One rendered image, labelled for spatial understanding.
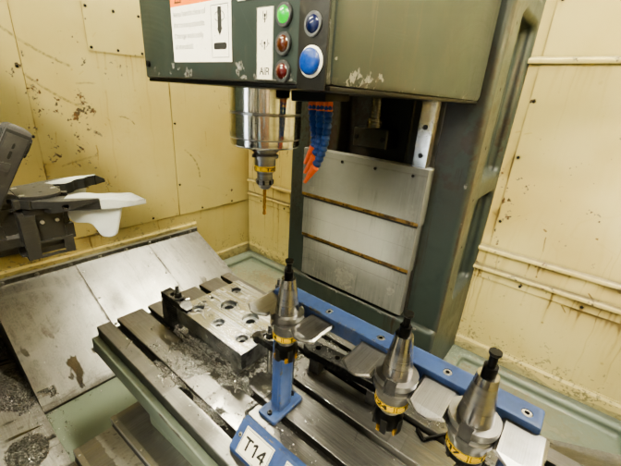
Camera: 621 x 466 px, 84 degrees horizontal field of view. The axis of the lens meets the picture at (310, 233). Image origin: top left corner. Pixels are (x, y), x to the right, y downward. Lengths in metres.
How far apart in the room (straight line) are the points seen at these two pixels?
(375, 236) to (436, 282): 0.25
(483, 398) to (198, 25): 0.66
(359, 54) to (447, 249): 0.78
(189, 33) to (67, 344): 1.21
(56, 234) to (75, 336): 1.05
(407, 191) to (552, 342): 0.83
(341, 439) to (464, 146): 0.81
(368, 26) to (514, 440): 0.55
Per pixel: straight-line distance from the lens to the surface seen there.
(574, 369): 1.65
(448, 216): 1.12
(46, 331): 1.61
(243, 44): 0.56
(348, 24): 0.48
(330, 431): 0.89
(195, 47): 0.65
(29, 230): 0.55
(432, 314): 1.26
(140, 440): 1.13
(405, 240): 1.15
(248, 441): 0.82
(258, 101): 0.74
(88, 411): 1.42
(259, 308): 0.67
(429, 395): 0.56
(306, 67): 0.46
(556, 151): 1.40
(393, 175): 1.12
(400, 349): 0.51
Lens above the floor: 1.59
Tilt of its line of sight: 22 degrees down
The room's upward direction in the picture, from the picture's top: 4 degrees clockwise
